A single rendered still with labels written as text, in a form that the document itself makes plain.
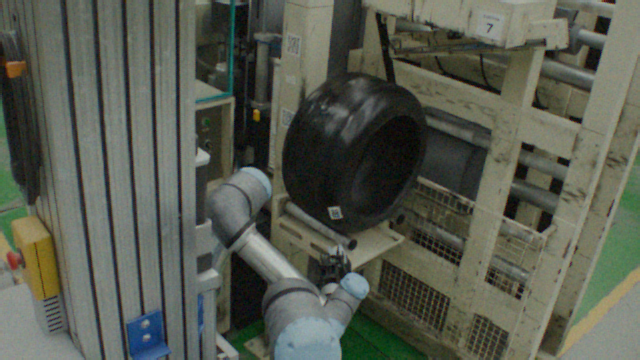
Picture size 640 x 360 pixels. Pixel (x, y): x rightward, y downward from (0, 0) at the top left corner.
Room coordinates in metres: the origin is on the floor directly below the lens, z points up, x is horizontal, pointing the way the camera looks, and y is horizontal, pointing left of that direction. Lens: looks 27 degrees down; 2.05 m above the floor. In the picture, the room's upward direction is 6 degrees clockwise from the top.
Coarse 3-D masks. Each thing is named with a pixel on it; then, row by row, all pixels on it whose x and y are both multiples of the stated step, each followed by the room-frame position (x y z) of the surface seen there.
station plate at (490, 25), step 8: (480, 16) 1.87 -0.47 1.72; (488, 16) 1.85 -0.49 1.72; (496, 16) 1.83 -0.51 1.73; (504, 16) 1.81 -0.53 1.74; (480, 24) 1.86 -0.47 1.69; (488, 24) 1.84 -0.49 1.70; (496, 24) 1.82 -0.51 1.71; (480, 32) 1.86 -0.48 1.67; (488, 32) 1.84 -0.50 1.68; (496, 32) 1.82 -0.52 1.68
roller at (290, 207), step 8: (288, 208) 1.93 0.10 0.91; (296, 208) 1.91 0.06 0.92; (296, 216) 1.89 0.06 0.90; (304, 216) 1.87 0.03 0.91; (312, 216) 1.86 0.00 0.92; (312, 224) 1.84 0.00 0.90; (320, 224) 1.82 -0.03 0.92; (328, 232) 1.78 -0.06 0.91; (336, 232) 1.77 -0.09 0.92; (344, 232) 1.78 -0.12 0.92; (336, 240) 1.75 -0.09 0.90; (344, 240) 1.73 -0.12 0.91; (352, 240) 1.73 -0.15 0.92; (352, 248) 1.72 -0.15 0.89
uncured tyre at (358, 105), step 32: (320, 96) 1.85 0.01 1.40; (352, 96) 1.81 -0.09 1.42; (384, 96) 1.82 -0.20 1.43; (288, 128) 1.85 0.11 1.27; (320, 128) 1.75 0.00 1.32; (352, 128) 1.71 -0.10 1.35; (384, 128) 2.18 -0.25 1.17; (416, 128) 1.97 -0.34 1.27; (288, 160) 1.77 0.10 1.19; (320, 160) 1.69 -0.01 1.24; (352, 160) 1.68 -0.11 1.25; (384, 160) 2.13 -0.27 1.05; (416, 160) 1.98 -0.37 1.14; (288, 192) 1.81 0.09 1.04; (320, 192) 1.67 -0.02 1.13; (352, 192) 2.06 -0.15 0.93; (384, 192) 2.03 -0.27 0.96; (352, 224) 1.72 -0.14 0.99
